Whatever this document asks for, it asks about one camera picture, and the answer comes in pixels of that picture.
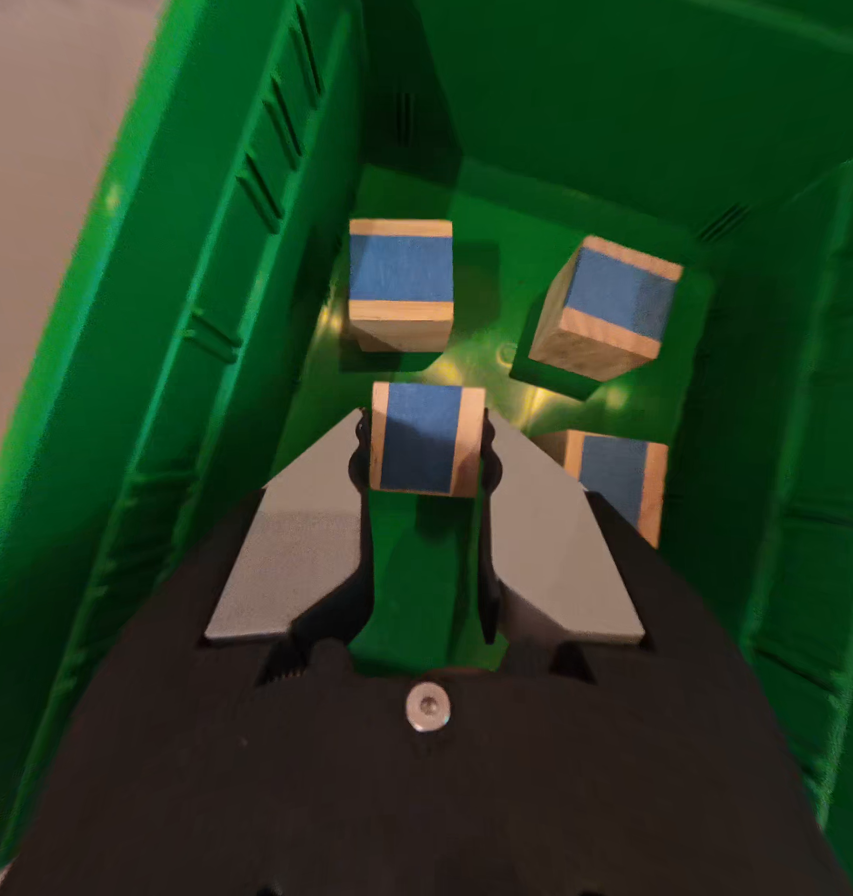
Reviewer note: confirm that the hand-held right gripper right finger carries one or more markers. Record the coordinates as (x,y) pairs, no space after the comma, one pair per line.
(559,553)

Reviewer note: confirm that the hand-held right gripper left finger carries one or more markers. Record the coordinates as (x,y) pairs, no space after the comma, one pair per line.
(293,553)

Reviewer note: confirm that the blue-striped wooden cube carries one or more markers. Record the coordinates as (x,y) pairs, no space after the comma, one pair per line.
(400,283)
(619,479)
(605,308)
(426,437)

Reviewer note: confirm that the green plastic bin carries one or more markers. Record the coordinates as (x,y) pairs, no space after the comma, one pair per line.
(188,280)

